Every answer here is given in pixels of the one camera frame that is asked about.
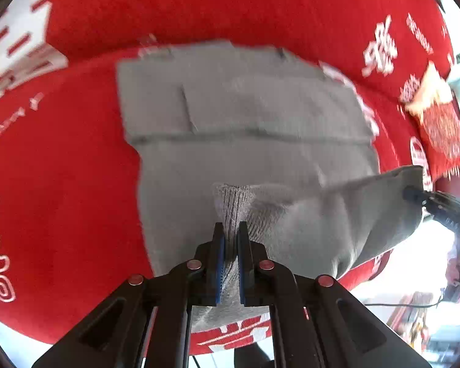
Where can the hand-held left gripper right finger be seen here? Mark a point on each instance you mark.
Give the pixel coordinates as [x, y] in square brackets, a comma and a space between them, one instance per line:
[241, 268]

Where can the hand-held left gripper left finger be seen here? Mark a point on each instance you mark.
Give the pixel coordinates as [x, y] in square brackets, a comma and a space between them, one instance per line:
[220, 264]

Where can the red patterned cushion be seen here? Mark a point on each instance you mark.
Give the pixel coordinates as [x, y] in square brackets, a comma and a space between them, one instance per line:
[444, 138]

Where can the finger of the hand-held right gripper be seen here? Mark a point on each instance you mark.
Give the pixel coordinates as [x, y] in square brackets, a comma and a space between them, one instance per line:
[416, 195]

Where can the grey knit sweater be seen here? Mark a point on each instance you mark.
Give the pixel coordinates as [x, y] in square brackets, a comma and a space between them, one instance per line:
[253, 153]

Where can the cream cloth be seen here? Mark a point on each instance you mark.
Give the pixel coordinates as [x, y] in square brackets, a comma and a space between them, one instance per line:
[429, 92]

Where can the red printed sofa cover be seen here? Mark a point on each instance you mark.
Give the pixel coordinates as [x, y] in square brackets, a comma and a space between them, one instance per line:
[214, 7]

